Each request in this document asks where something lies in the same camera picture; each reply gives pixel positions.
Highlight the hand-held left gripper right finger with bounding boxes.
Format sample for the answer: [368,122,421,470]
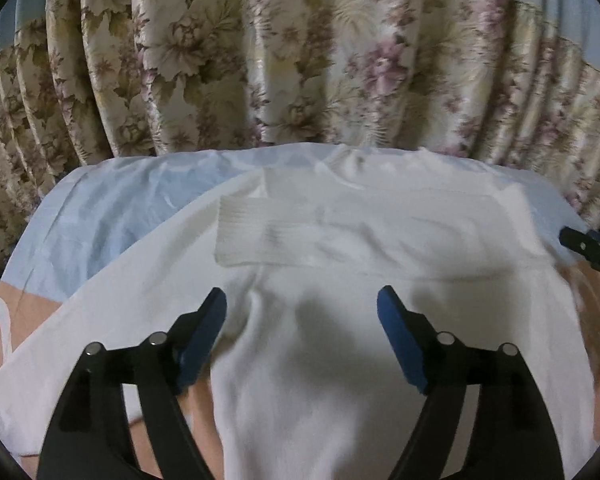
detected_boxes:
[376,285,565,480]

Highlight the blue and peach bed sheet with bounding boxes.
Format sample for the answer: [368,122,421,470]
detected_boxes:
[0,152,600,461]

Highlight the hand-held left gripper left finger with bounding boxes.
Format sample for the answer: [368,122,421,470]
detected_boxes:
[36,287,228,480]

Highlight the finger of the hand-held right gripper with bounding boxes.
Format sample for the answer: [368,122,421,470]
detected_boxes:
[559,227,600,281]

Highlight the white long-sleeved top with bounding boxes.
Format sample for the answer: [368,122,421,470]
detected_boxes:
[0,144,600,480]

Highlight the floral curtain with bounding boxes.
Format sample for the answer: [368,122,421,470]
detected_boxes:
[0,0,600,277]

